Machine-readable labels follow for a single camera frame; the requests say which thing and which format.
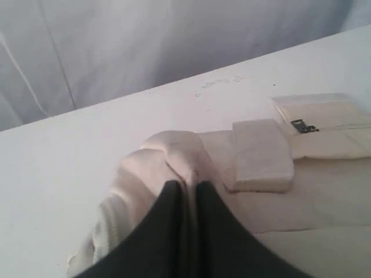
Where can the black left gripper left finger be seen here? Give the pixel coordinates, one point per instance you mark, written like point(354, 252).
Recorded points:
point(152, 249)

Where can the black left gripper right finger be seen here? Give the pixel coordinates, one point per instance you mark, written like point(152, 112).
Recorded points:
point(227, 249)

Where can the cream canvas duffel bag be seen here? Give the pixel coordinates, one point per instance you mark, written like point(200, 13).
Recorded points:
point(300, 185)

